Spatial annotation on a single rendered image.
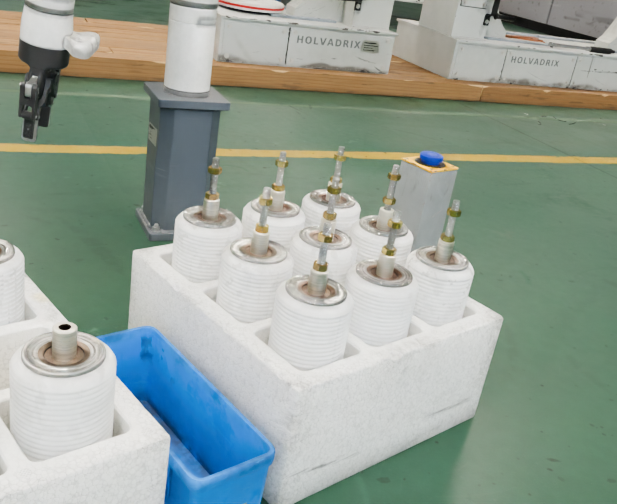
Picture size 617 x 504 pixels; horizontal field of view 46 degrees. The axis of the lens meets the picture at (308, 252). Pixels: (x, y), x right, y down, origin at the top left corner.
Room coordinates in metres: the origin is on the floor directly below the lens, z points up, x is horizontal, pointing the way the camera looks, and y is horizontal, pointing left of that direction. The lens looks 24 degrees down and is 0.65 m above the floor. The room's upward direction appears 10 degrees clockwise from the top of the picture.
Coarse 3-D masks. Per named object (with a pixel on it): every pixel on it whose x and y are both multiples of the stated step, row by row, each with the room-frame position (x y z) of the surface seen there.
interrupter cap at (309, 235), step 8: (304, 232) 0.96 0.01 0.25; (312, 232) 0.97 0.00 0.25; (336, 232) 0.98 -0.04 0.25; (344, 232) 0.99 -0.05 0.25; (304, 240) 0.94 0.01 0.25; (312, 240) 0.94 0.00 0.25; (336, 240) 0.96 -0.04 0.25; (344, 240) 0.96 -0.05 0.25; (328, 248) 0.92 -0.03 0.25; (336, 248) 0.93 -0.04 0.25; (344, 248) 0.93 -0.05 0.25
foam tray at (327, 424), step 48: (144, 288) 0.93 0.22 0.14; (192, 288) 0.88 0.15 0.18; (192, 336) 0.84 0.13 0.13; (240, 336) 0.78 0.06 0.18; (432, 336) 0.86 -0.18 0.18; (480, 336) 0.92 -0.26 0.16; (240, 384) 0.76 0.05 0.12; (288, 384) 0.70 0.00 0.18; (336, 384) 0.73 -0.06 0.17; (384, 384) 0.79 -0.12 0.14; (432, 384) 0.86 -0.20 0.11; (480, 384) 0.95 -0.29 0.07; (288, 432) 0.69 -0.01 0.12; (336, 432) 0.74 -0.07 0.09; (384, 432) 0.80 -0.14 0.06; (432, 432) 0.88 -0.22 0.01; (288, 480) 0.69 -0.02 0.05; (336, 480) 0.75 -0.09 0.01
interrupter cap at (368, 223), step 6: (366, 216) 1.07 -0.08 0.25; (372, 216) 1.07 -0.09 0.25; (360, 222) 1.04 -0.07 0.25; (366, 222) 1.04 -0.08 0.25; (372, 222) 1.05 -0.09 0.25; (366, 228) 1.02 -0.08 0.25; (372, 228) 1.02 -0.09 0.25; (402, 228) 1.04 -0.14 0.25; (378, 234) 1.00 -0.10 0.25; (384, 234) 1.00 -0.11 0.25; (396, 234) 1.01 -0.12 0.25; (402, 234) 1.02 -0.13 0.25
